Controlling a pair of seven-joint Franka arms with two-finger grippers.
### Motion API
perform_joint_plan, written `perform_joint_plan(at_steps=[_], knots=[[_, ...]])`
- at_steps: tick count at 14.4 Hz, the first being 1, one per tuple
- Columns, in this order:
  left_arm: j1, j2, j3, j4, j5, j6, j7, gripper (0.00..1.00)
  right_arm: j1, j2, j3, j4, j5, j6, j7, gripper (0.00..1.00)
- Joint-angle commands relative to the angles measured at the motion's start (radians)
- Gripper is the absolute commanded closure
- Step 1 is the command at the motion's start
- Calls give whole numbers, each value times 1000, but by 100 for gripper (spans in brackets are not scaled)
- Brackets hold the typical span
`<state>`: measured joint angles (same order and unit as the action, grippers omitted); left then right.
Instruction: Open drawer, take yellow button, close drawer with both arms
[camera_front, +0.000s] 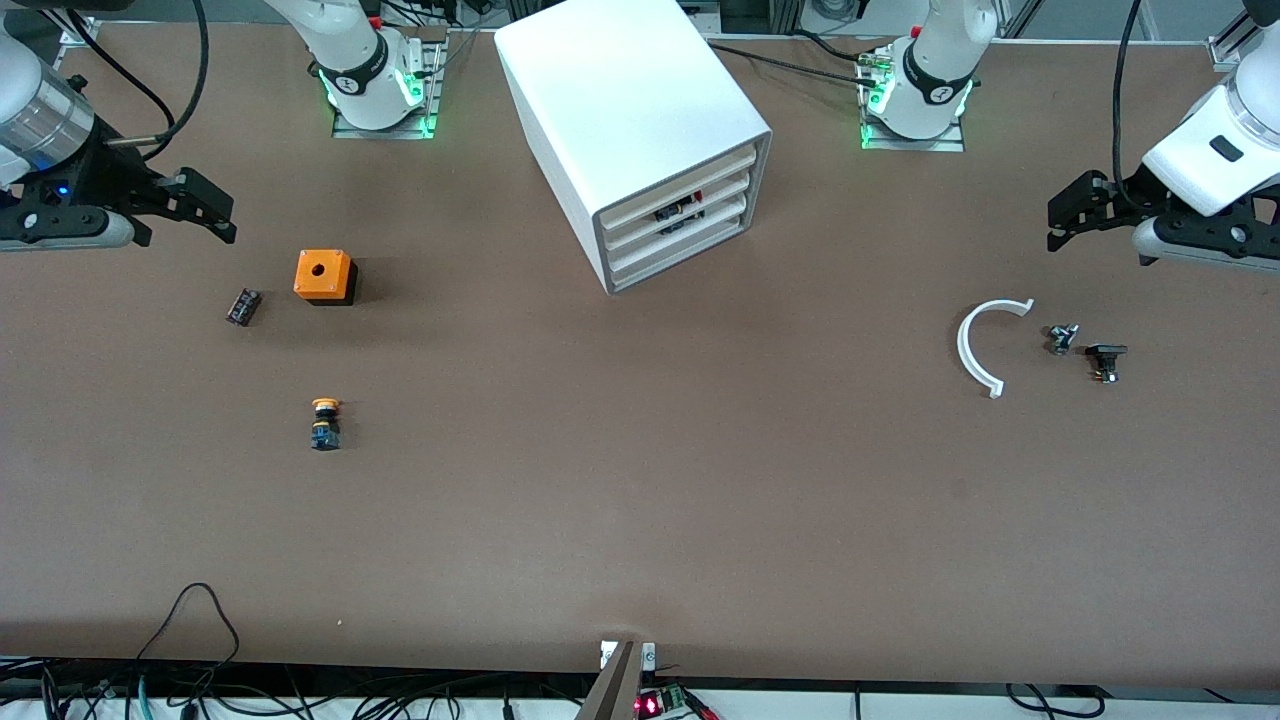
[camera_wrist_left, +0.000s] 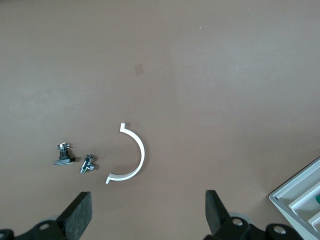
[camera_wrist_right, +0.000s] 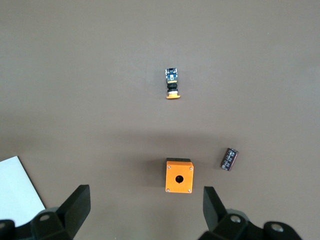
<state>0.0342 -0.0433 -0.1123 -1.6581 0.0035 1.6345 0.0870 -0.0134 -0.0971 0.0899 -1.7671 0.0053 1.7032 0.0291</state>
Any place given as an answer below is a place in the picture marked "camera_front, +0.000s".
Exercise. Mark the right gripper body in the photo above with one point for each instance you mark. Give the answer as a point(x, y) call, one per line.
point(108, 174)

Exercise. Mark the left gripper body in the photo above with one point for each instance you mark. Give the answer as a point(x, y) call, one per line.
point(1128, 192)

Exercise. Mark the yellow blue push button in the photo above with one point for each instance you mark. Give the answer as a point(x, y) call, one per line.
point(325, 432)

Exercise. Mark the white drawer with button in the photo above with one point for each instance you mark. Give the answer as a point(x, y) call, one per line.
point(630, 213)

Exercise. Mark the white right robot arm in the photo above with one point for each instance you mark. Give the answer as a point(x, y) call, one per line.
point(350, 40)

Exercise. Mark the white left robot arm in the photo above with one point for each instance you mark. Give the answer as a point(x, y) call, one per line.
point(940, 60)

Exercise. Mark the orange black button box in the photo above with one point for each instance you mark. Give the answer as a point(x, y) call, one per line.
point(322, 272)

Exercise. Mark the black red drawer component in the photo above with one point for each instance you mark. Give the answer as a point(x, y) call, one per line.
point(678, 210)

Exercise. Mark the white drawer cabinet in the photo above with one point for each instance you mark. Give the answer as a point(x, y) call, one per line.
point(620, 100)

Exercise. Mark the small black electrical component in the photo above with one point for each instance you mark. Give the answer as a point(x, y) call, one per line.
point(243, 307)

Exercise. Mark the small grey metal part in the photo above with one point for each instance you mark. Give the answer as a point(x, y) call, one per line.
point(1062, 338)

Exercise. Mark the green circuit board red LED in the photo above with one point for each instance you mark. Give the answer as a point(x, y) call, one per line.
point(665, 702)

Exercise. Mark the aluminium frame profile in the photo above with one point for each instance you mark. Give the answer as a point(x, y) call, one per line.
point(1222, 48)
point(80, 32)

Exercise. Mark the small black switch part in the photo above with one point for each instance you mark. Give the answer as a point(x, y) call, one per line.
point(1105, 355)

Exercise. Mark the white curved plastic bracket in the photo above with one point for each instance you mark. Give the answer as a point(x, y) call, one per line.
point(966, 350)

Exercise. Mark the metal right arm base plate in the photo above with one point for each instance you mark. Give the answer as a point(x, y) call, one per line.
point(432, 95)

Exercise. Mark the grey camera mount bar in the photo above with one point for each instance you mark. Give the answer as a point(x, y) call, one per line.
point(612, 690)

